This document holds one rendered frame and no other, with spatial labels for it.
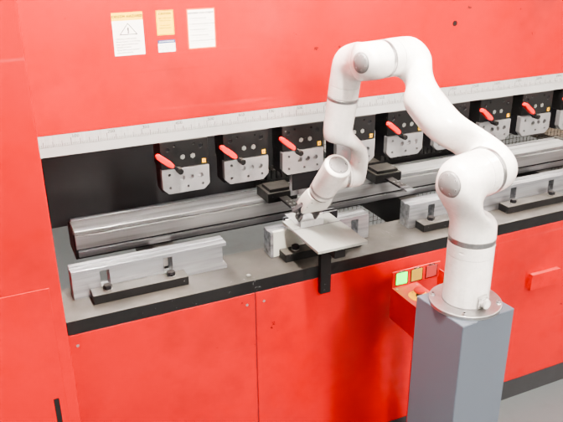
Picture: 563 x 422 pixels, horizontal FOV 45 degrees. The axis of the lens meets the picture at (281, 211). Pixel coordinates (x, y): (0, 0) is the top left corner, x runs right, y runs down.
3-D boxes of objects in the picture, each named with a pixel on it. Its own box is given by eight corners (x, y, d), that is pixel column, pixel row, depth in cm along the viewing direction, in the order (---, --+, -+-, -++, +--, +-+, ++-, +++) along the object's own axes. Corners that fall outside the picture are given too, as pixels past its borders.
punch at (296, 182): (291, 197, 230) (291, 170, 226) (289, 194, 232) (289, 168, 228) (317, 192, 234) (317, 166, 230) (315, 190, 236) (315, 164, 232)
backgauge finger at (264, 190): (285, 218, 237) (285, 205, 235) (256, 193, 259) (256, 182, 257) (316, 212, 241) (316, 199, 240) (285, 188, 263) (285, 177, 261)
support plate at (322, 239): (317, 254, 209) (317, 251, 209) (281, 223, 231) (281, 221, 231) (368, 244, 216) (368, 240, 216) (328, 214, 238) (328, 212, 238)
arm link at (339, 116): (370, 89, 204) (355, 177, 219) (322, 90, 198) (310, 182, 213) (384, 100, 197) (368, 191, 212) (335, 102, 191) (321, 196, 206)
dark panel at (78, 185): (49, 229, 251) (32, 113, 234) (49, 227, 253) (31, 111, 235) (319, 182, 294) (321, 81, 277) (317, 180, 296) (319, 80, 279)
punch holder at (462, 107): (433, 151, 244) (436, 105, 238) (419, 144, 252) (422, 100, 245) (466, 145, 250) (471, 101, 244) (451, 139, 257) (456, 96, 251)
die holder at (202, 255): (74, 300, 207) (70, 273, 204) (71, 291, 212) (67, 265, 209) (227, 267, 227) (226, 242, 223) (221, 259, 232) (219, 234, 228)
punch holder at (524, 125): (519, 136, 260) (524, 94, 253) (503, 131, 267) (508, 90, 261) (548, 131, 266) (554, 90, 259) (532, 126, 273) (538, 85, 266)
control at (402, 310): (415, 341, 224) (419, 293, 217) (389, 317, 237) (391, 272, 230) (464, 326, 232) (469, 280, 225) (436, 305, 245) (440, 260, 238)
